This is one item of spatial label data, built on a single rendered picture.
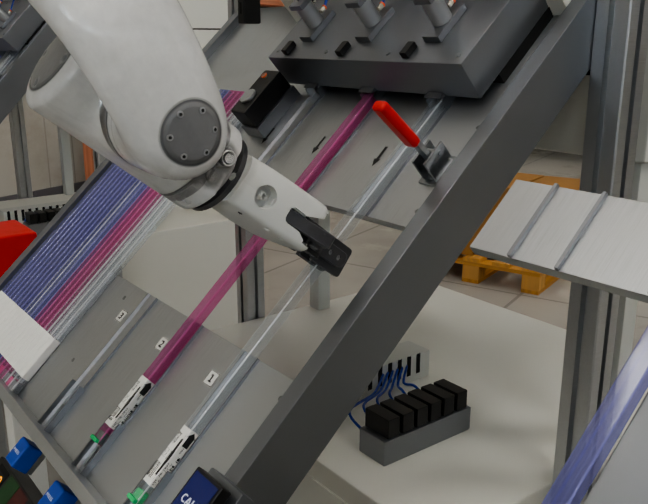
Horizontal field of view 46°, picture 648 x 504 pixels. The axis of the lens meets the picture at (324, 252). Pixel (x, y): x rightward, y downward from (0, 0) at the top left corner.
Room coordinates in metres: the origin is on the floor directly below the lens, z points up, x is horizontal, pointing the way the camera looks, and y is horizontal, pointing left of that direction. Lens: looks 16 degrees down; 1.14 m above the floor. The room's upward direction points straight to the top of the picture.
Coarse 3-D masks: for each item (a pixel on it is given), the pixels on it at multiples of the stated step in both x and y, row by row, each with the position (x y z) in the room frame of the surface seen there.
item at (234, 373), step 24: (432, 120) 0.81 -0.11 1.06; (384, 168) 0.78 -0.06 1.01; (360, 216) 0.75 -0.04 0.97; (312, 264) 0.72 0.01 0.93; (288, 288) 0.71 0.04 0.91; (288, 312) 0.69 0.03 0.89; (264, 336) 0.68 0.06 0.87; (240, 360) 0.67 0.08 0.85; (216, 384) 0.66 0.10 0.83; (216, 408) 0.64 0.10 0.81; (144, 480) 0.61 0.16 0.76
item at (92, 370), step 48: (96, 336) 0.86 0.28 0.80; (144, 336) 0.80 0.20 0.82; (192, 336) 0.75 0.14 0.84; (48, 384) 0.83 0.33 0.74; (96, 384) 0.78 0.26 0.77; (192, 384) 0.69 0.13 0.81; (240, 384) 0.66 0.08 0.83; (288, 384) 0.62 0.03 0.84; (48, 432) 0.76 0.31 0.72; (96, 432) 0.70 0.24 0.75; (144, 432) 0.68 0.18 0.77; (240, 432) 0.61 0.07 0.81; (96, 480) 0.66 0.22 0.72
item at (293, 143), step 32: (256, 32) 1.28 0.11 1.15; (288, 32) 1.20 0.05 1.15; (544, 32) 0.83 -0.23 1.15; (224, 64) 1.25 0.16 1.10; (256, 64) 1.18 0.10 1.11; (320, 96) 0.99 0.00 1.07; (352, 96) 0.95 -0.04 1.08; (384, 96) 0.91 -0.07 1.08; (416, 96) 0.87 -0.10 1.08; (288, 128) 0.98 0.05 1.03; (320, 128) 0.93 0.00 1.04; (384, 128) 0.86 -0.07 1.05; (448, 128) 0.79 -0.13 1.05; (288, 160) 0.92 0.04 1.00; (352, 160) 0.84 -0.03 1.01; (384, 160) 0.81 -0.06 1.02; (320, 192) 0.83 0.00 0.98; (352, 192) 0.80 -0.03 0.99; (384, 192) 0.76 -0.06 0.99; (416, 192) 0.74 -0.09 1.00; (384, 224) 0.74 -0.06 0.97
